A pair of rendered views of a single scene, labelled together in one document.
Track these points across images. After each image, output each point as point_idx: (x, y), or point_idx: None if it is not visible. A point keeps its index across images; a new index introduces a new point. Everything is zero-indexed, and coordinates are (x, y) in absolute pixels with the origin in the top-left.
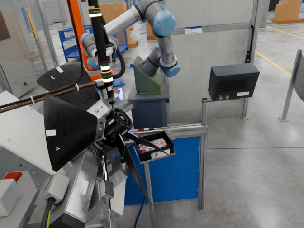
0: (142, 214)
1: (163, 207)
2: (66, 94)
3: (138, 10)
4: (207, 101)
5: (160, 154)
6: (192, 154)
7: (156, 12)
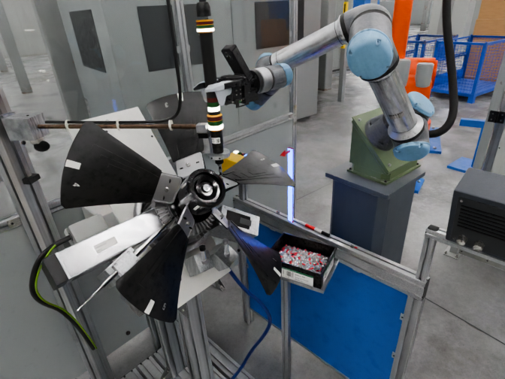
0: (293, 355)
1: (328, 371)
2: (168, 131)
3: (341, 25)
4: (437, 236)
5: (297, 278)
6: (386, 319)
7: (355, 32)
